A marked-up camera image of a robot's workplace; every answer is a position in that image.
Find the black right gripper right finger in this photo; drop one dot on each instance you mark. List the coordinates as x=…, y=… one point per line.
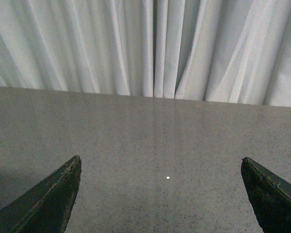
x=269, y=195

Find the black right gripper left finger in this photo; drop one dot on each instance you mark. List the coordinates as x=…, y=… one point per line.
x=46, y=207

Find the white pleated curtain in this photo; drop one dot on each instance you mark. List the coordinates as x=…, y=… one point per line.
x=236, y=51

